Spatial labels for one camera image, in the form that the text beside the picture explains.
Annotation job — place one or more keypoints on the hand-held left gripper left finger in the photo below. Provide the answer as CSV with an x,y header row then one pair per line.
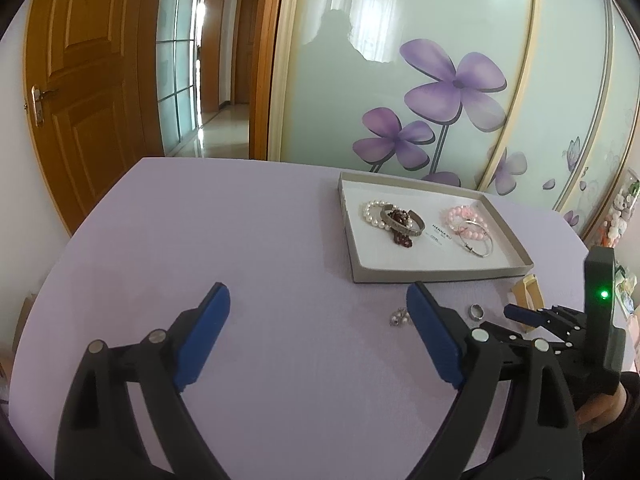
x,y
205,330

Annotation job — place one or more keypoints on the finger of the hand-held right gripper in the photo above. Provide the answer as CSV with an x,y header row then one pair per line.
x,y
520,313
565,337

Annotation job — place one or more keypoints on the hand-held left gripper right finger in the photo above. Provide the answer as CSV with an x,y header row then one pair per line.
x,y
435,335

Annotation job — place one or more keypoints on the small silver earrings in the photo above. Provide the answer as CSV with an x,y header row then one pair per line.
x,y
400,317

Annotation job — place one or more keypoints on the thin silver bangle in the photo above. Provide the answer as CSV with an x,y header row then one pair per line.
x,y
467,247

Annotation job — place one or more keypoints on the grey cardboard box tray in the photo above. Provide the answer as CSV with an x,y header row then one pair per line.
x,y
380,255

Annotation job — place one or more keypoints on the person's right hand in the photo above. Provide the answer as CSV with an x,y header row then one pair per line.
x,y
595,410

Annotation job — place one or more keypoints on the clear tube of plush toys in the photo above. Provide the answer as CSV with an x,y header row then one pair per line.
x,y
620,210

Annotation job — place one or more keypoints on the wooden panel door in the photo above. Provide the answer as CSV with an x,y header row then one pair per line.
x,y
100,85

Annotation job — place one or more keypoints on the grid glass partition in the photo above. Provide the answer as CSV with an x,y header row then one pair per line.
x,y
175,60

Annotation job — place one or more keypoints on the hallway wooden door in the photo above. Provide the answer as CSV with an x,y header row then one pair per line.
x,y
247,45

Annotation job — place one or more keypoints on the floral glass sliding wardrobe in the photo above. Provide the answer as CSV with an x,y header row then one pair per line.
x,y
400,10

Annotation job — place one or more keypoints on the brown wooden door frame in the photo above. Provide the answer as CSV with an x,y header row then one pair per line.
x,y
262,60

